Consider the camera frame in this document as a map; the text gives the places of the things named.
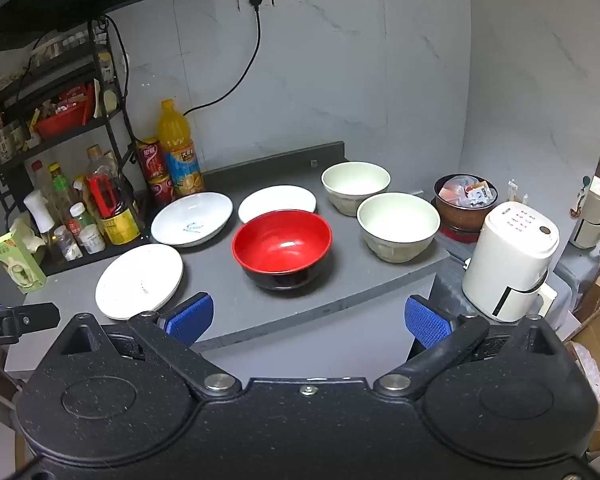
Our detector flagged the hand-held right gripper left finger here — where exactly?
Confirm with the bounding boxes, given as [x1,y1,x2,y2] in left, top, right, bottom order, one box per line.
[55,292,242,401]

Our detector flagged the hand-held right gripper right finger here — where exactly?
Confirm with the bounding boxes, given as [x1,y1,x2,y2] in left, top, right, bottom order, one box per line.
[372,295,556,401]

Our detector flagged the plain white plate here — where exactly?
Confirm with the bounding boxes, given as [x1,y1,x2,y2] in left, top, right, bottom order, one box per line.
[94,244,185,322]

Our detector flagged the white plate with blue print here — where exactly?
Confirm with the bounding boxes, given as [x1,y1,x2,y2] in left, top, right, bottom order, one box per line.
[150,191,234,248]

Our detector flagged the white ceramic bowl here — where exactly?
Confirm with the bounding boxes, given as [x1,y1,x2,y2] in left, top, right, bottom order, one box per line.
[356,192,441,264]
[321,161,392,218]

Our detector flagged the red and black bowl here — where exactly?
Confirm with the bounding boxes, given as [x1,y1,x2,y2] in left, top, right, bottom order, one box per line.
[231,211,334,292]

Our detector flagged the small white plate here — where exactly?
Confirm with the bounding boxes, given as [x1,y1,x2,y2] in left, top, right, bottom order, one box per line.
[237,185,317,225]

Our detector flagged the green tissue box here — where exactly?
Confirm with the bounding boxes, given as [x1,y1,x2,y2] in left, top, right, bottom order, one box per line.
[0,225,48,295]

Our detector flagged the red pot stand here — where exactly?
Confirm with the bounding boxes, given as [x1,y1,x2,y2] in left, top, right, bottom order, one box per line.
[439,225,481,246]

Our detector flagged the clear spice jar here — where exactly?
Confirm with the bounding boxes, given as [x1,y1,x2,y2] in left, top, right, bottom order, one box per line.
[52,225,83,262]

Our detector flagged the white air fryer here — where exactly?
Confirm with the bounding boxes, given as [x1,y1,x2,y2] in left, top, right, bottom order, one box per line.
[461,202,561,323]

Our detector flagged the black metal rack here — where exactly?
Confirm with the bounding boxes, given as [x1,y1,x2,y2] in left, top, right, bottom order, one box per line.
[0,15,153,278]

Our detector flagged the brown pot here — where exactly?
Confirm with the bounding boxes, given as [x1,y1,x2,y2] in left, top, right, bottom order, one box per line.
[432,174,501,233]

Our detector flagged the white cap jar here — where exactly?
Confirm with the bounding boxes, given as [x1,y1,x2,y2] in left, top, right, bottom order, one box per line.
[77,224,107,255]

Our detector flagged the sauce packets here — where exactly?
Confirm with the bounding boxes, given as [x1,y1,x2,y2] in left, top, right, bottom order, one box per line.
[440,176,497,207]

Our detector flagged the yellow cap sauce bottle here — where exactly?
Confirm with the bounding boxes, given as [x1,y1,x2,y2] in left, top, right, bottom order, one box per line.
[47,161,78,221]

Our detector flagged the red cap clear bottle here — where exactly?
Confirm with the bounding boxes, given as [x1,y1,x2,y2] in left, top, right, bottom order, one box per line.
[30,160,51,196]

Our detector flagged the brown sauce bottle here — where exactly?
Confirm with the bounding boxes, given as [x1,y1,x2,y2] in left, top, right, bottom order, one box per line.
[74,176,93,208]

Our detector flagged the cardboard box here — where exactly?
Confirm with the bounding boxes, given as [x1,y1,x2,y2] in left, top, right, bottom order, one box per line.
[565,260,600,461]

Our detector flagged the glass jars on shelf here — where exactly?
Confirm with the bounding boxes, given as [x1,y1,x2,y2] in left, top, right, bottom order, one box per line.
[0,110,31,161]

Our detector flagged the orange juice bottle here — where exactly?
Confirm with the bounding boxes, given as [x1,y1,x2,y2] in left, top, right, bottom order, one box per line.
[157,99,206,198]

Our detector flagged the white kettle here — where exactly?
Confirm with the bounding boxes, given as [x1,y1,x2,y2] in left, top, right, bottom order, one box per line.
[569,176,600,250]

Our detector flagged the red plastic basket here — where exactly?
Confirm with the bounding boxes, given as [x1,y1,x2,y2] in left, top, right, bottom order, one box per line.
[32,102,98,141]

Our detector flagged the row of small jars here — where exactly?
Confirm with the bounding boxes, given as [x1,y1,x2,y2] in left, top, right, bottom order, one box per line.
[30,25,111,61]

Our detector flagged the oil bottle with red handle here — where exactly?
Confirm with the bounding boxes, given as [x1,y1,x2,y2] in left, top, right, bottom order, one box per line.
[82,144,143,246]

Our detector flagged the black power cable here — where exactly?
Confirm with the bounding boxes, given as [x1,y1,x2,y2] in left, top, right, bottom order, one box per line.
[182,5,262,118]
[100,12,141,171]

